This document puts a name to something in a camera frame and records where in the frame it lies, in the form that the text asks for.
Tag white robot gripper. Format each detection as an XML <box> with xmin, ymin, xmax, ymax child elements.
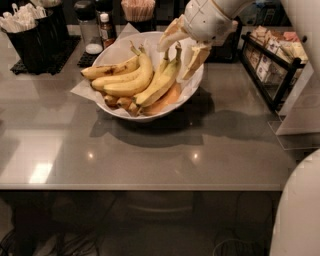
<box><xmin>157</xmin><ymin>0</ymin><xmax>238</xmax><ymax>80</ymax></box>

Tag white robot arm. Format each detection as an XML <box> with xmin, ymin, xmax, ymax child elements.
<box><xmin>158</xmin><ymin>0</ymin><xmax>320</xmax><ymax>256</ymax></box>

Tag yellow banana right rear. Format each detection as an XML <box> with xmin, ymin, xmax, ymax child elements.
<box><xmin>146</xmin><ymin>50</ymin><xmax>169</xmax><ymax>92</ymax></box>

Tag yellow banana right front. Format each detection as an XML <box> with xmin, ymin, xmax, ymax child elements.
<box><xmin>133</xmin><ymin>43</ymin><xmax>182</xmax><ymax>107</ymax></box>

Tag orange fruit in bowl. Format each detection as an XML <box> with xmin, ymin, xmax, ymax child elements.
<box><xmin>140</xmin><ymin>82</ymin><xmax>181</xmax><ymax>116</ymax></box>

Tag large yellow curved banana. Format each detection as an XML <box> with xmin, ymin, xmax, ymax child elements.
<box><xmin>103</xmin><ymin>42</ymin><xmax>153</xmax><ymax>97</ymax></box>

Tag white bowl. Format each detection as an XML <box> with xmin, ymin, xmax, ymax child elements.
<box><xmin>87</xmin><ymin>32</ymin><xmax>204</xmax><ymax>123</ymax></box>

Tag white paper bowl liner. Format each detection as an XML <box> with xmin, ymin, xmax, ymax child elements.
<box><xmin>71</xmin><ymin>25</ymin><xmax>204</xmax><ymax>123</ymax></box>

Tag yellow banana middle left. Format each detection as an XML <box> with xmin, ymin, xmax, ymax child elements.
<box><xmin>91</xmin><ymin>68</ymin><xmax>141</xmax><ymax>91</ymax></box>

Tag spotted banana at back left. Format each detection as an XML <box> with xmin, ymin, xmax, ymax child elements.
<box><xmin>81</xmin><ymin>56</ymin><xmax>140</xmax><ymax>80</ymax></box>

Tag black napkin dispenser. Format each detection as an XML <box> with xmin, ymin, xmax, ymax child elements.
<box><xmin>205</xmin><ymin>19</ymin><xmax>242</xmax><ymax>62</ymax></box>

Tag straw holder cup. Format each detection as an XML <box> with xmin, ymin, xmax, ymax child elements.
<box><xmin>121</xmin><ymin>0</ymin><xmax>156</xmax><ymax>32</ymax></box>

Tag hot sauce bottle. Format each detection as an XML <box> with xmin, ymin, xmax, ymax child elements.
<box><xmin>99</xmin><ymin>13</ymin><xmax>116</xmax><ymax>48</ymax></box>

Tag condiment packets in rack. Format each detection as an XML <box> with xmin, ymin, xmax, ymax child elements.
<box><xmin>245</xmin><ymin>26</ymin><xmax>308</xmax><ymax>84</ymax></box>

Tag small bananas under bunch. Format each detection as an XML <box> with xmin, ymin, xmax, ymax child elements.
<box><xmin>104</xmin><ymin>95</ymin><xmax>140</xmax><ymax>117</ymax></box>

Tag dark pepper bottle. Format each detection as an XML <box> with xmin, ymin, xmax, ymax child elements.
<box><xmin>94</xmin><ymin>0</ymin><xmax>113</xmax><ymax>25</ymax></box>

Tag black rubber mat small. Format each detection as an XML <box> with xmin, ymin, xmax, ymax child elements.
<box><xmin>77</xmin><ymin>37</ymin><xmax>102</xmax><ymax>67</ymax></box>

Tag glass shaker black lid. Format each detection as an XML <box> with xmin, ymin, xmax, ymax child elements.
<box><xmin>74</xmin><ymin>0</ymin><xmax>101</xmax><ymax>46</ymax></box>

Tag black cup behind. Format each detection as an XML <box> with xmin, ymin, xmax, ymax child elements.
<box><xmin>31</xmin><ymin>0</ymin><xmax>69</xmax><ymax>54</ymax></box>

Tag clear acrylic stand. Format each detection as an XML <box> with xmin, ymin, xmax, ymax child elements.
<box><xmin>269</xmin><ymin>62</ymin><xmax>320</xmax><ymax>150</ymax></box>

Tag black cup of white cutlery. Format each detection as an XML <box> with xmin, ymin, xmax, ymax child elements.
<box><xmin>0</xmin><ymin>3</ymin><xmax>47</xmax><ymax>73</ymax></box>

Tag black rubber mat left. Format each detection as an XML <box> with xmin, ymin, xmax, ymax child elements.
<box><xmin>10</xmin><ymin>35</ymin><xmax>80</xmax><ymax>75</ymax></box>

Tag black wire condiment rack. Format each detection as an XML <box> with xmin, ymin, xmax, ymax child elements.
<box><xmin>238</xmin><ymin>33</ymin><xmax>306</xmax><ymax>112</ymax></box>

